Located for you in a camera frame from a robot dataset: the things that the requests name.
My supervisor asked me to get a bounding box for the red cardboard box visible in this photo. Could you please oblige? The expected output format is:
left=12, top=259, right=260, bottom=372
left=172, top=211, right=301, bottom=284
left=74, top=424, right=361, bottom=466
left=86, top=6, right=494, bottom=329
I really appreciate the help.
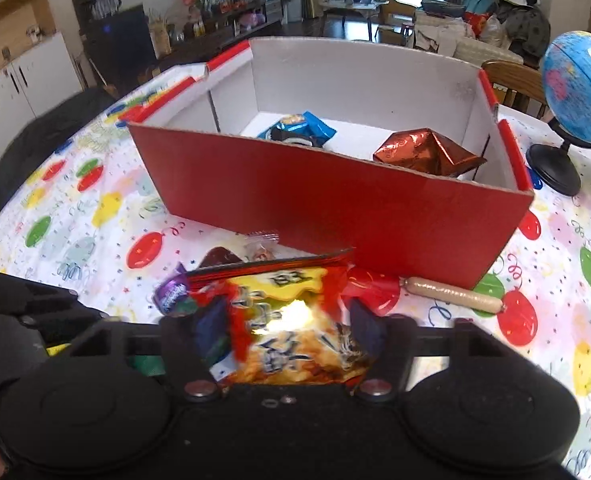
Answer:
left=120, top=37, right=535, bottom=291

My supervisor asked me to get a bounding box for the black jacket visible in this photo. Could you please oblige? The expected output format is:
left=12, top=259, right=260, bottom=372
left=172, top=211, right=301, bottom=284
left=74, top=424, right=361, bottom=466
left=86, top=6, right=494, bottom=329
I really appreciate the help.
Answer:
left=0, top=87, right=122, bottom=217

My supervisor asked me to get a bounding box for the pile of clothes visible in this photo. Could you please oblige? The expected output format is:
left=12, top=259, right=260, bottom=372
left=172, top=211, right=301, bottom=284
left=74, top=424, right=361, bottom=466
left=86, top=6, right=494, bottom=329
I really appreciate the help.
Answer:
left=490, top=0, right=552, bottom=59

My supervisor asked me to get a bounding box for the small clear snack packet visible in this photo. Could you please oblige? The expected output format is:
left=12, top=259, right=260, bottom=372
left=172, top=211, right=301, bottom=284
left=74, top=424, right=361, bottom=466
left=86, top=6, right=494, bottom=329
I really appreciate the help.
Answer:
left=244, top=230, right=281, bottom=262

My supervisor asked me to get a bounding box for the dark brown snack packet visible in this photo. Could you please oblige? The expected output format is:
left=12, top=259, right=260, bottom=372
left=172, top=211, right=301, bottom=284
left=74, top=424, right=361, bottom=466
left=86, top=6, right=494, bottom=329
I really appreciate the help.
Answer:
left=198, top=246, right=244, bottom=272

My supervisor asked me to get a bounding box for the sausage stick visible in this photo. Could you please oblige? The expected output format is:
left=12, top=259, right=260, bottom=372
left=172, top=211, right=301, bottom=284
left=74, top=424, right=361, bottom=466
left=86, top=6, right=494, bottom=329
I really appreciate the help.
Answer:
left=404, top=276, right=504, bottom=314

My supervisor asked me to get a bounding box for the blue cookie packet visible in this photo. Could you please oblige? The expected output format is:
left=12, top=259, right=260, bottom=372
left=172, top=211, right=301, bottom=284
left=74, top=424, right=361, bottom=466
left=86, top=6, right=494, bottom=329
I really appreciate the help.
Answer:
left=257, top=111, right=337, bottom=149

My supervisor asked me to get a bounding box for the black cabinet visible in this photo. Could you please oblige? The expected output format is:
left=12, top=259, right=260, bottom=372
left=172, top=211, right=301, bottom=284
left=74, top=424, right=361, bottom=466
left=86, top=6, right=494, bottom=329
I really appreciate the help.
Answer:
left=73, top=0, right=159, bottom=87

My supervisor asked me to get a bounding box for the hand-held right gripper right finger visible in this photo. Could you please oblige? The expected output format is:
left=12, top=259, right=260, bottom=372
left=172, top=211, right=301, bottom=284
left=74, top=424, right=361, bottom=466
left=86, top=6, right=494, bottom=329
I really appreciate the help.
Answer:
left=349, top=299, right=529, bottom=404

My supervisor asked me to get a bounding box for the white cabinet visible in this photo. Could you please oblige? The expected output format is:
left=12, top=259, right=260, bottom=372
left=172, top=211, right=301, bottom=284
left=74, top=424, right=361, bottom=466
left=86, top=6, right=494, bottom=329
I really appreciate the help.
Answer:
left=0, top=32, right=84, bottom=162

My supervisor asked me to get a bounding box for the red chip packet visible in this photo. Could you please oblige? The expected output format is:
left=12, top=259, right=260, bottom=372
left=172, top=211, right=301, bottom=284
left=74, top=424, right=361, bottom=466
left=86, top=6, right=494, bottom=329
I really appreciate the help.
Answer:
left=186, top=247, right=401, bottom=387

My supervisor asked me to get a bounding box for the purple snack packet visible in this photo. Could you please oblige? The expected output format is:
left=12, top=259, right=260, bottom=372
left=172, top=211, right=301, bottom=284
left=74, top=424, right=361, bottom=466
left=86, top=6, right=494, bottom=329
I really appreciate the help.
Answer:
left=153, top=262, right=192, bottom=314

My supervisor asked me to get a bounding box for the television cabinet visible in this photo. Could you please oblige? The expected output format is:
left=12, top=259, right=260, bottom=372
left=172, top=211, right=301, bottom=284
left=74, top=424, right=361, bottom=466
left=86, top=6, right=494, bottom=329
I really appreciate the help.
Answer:
left=150, top=0, right=284, bottom=63

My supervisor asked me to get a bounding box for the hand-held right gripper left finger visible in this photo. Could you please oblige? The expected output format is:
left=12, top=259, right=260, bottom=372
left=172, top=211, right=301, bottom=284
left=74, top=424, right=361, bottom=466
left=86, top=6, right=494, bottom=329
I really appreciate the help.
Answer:
left=50, top=296, right=230, bottom=403

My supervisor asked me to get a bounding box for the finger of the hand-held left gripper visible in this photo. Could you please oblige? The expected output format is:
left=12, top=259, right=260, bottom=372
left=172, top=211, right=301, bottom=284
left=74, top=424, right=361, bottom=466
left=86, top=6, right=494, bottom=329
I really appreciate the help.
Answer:
left=0, top=270, right=80, bottom=313
left=18, top=307, right=110, bottom=348

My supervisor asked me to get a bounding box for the blue desk globe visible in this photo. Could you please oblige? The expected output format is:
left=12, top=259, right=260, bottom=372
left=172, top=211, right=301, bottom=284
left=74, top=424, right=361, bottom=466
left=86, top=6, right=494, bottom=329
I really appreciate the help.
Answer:
left=525, top=31, right=591, bottom=197

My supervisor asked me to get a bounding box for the brown foil snack packet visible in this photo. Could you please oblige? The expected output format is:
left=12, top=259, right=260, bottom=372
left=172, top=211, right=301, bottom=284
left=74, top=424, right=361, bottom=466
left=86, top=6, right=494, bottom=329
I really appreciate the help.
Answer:
left=373, top=128, right=487, bottom=177

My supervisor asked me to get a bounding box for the white coffee table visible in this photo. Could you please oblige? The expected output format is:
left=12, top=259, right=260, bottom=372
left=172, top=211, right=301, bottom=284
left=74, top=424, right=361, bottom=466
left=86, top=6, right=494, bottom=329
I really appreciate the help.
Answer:
left=319, top=0, right=391, bottom=37

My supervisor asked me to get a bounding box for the sofa with cream cover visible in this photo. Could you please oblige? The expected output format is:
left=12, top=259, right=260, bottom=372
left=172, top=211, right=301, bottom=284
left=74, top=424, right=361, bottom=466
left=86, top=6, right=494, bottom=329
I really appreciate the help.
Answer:
left=409, top=0, right=526, bottom=67

